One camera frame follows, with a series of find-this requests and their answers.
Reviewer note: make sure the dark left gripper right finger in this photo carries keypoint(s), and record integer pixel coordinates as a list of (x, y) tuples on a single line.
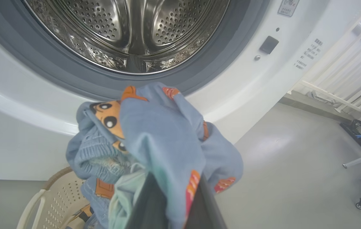
[(204, 210)]

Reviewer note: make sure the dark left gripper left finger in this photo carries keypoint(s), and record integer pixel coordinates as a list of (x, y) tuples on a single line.
[(150, 206)]

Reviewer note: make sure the blue cartoon print shirt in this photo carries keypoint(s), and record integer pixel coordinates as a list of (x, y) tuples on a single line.
[(100, 203)]

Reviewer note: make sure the blue cartoon print trousers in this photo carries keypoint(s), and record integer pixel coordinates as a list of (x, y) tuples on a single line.
[(161, 133)]

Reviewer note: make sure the cream plastic laundry basket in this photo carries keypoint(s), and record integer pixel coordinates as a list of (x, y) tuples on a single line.
[(56, 197)]

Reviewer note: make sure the white washing machine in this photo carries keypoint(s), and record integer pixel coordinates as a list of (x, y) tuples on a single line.
[(24, 127)]

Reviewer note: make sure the grey rubber door seal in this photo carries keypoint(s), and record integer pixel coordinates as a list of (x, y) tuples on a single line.
[(56, 73)]

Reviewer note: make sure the steel washing machine drum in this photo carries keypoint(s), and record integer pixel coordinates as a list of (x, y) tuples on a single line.
[(129, 31)]

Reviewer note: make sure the black door lock slot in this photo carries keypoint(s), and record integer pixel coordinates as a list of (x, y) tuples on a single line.
[(268, 44)]

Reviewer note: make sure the white slatted rack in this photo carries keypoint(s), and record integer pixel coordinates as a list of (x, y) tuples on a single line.
[(333, 73)]

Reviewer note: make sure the grey warning sticker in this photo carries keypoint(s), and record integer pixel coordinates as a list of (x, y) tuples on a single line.
[(288, 7)]

